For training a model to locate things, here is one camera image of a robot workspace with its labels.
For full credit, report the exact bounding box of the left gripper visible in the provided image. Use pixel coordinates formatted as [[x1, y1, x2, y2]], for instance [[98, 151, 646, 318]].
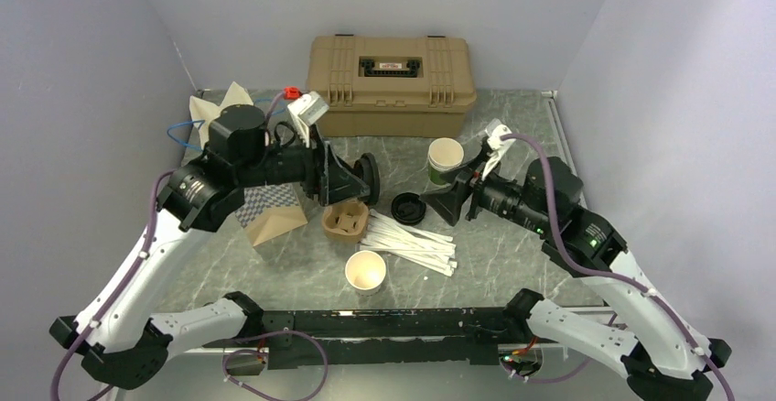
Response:
[[236, 122, 370, 206]]

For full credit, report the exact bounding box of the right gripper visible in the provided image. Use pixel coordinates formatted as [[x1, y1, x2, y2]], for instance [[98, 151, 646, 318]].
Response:
[[420, 148, 551, 235]]

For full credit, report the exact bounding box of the brown pulp cup carrier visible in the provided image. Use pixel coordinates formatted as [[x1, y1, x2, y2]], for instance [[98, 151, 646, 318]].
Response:
[[321, 199, 370, 244]]

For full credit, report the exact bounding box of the paper bag with blue handles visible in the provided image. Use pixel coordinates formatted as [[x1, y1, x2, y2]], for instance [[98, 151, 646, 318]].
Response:
[[167, 82, 308, 247]]

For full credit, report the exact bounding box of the white paper cup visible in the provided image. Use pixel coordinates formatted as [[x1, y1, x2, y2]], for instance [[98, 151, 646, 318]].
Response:
[[344, 250, 387, 296]]

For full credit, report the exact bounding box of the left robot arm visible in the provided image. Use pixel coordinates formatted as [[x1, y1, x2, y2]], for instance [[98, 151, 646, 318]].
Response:
[[49, 104, 380, 390]]

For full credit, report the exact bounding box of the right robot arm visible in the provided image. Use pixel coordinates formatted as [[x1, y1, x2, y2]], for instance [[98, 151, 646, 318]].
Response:
[[421, 144, 731, 400]]

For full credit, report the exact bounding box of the green paper cup stack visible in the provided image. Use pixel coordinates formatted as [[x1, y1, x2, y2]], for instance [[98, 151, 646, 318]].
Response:
[[427, 137, 465, 186]]

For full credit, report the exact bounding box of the pile of wrapped straws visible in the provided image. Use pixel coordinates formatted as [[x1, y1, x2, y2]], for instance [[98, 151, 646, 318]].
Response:
[[360, 210, 458, 277]]

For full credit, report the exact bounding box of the black cup lid stack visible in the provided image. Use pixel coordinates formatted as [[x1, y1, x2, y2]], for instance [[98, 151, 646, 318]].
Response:
[[391, 192, 426, 226]]

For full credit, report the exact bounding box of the tan plastic toolbox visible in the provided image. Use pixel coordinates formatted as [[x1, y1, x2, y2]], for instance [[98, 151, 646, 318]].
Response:
[[307, 35, 477, 138]]

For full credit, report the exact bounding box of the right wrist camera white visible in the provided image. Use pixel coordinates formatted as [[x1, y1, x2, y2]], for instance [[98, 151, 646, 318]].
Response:
[[482, 119, 515, 179]]

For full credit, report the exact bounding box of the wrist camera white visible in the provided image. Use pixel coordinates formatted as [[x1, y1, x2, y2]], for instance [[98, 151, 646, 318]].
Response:
[[287, 91, 329, 147], [482, 119, 515, 179]]

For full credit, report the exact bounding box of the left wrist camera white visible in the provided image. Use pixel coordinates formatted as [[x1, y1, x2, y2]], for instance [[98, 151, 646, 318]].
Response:
[[287, 91, 329, 147]]

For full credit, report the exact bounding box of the aluminium side rail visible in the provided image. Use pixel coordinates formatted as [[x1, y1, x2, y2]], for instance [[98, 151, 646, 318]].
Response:
[[541, 90, 644, 351]]

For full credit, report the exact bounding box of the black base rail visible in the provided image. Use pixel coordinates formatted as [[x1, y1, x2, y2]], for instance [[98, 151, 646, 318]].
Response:
[[206, 307, 562, 370]]

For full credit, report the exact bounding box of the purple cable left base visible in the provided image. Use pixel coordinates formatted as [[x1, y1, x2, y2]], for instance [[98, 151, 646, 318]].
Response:
[[221, 330, 329, 401]]

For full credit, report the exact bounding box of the purple cable base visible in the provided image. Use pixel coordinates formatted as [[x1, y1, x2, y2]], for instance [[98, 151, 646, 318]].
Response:
[[500, 349, 598, 385], [221, 330, 329, 401]]

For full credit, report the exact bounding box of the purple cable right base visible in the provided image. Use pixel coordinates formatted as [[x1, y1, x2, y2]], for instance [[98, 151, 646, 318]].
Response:
[[500, 349, 598, 385]]

